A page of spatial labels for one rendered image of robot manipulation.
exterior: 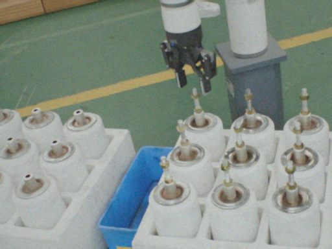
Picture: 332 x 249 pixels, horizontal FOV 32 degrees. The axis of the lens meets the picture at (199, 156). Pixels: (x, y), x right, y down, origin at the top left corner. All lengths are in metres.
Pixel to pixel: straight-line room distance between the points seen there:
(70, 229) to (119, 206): 0.18
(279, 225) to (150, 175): 0.56
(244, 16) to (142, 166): 0.46
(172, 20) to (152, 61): 1.02
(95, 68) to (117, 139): 0.79
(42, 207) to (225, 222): 0.39
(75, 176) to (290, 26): 1.20
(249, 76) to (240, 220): 0.47
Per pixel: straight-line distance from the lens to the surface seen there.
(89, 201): 1.31
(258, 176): 1.17
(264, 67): 1.43
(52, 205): 1.25
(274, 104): 1.49
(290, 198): 1.06
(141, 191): 1.49
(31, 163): 1.38
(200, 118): 1.28
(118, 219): 1.39
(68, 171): 1.31
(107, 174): 1.38
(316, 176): 1.14
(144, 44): 2.29
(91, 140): 1.39
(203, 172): 1.20
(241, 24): 1.39
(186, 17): 1.14
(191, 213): 1.12
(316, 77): 1.91
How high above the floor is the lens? 0.98
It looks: 37 degrees down
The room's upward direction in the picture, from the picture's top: 11 degrees counter-clockwise
